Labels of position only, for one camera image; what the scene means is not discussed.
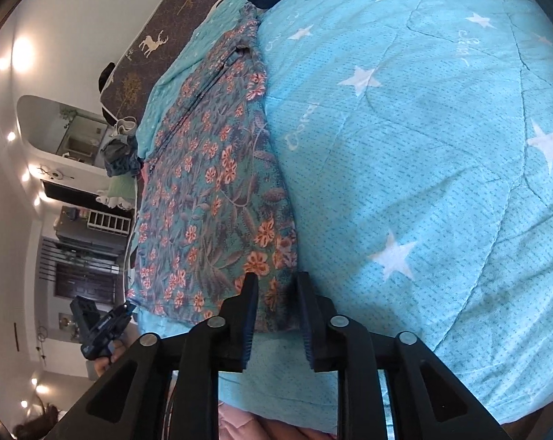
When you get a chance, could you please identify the turquoise star quilt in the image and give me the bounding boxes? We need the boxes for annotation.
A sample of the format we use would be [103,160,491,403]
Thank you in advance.
[130,0,553,425]

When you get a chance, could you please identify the arched mirror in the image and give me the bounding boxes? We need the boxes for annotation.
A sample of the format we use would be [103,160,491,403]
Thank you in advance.
[17,95,110,176]

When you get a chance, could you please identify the person's left hand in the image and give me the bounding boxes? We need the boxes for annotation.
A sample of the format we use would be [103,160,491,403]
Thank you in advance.
[93,337,127,381]

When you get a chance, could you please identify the black cloth behind mattress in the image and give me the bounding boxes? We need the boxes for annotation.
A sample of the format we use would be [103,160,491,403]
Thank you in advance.
[98,61,116,120]

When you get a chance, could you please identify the small green pillow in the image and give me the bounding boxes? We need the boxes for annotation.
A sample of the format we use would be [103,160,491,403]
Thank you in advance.
[107,175,140,199]

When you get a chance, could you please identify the grey clothes pile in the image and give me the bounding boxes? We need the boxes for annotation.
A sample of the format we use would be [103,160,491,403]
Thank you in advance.
[101,135,142,177]

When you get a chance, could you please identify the floral shirt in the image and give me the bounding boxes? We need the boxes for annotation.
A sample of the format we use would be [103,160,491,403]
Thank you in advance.
[126,2,300,333]

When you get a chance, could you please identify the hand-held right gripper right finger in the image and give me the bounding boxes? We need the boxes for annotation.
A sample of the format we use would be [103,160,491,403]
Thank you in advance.
[296,271,511,440]

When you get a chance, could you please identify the white rack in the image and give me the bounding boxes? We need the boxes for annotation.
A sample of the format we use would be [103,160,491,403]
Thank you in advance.
[87,208,133,236]

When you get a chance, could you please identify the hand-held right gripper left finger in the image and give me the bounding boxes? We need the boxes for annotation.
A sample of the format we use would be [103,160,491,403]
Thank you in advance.
[44,272,259,440]

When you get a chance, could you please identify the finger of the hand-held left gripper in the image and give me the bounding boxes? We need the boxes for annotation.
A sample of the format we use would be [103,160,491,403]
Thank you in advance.
[116,301,136,326]

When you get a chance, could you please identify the white rope bundle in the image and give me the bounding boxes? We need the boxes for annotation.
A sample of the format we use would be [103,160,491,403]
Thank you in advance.
[113,118,138,138]

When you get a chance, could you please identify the person's pink clothing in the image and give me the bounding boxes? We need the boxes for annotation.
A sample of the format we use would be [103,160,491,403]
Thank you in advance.
[218,401,342,440]

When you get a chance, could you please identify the white figurine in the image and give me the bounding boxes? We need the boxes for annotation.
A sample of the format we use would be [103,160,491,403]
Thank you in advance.
[96,194,133,208]

